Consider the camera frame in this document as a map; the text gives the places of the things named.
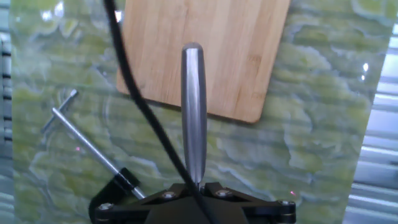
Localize bamboo cutting board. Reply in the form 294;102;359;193
116;0;292;124

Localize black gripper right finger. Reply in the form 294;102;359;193
201;182;297;224

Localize green marble pattern mat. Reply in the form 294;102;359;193
9;0;392;224

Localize steel cleaver knife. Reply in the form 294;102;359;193
180;42;208;187

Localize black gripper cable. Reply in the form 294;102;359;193
102;0;215;224

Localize black C-clamp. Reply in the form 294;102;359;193
42;89;147;224

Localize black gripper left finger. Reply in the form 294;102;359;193
93;182;189;224

